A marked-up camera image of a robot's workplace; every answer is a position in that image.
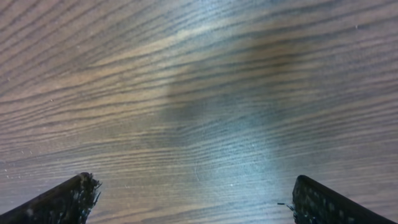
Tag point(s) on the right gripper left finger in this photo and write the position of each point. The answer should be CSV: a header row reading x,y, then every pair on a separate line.
x,y
70,202

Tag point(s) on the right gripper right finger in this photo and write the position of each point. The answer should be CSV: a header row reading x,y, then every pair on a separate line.
x,y
314,203

